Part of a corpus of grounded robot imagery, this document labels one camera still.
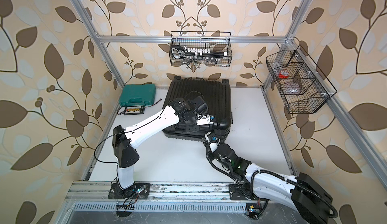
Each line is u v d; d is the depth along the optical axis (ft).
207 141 2.32
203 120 2.27
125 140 1.71
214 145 2.25
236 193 2.40
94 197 2.40
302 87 2.70
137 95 3.67
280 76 2.68
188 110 1.80
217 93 2.91
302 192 1.37
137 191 2.42
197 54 2.69
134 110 3.45
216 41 2.99
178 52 2.77
